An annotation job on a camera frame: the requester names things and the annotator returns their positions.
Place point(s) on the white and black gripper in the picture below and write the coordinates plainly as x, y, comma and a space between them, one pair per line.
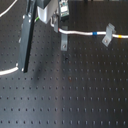
46, 9

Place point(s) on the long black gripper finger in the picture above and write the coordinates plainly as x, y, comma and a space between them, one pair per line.
26, 35

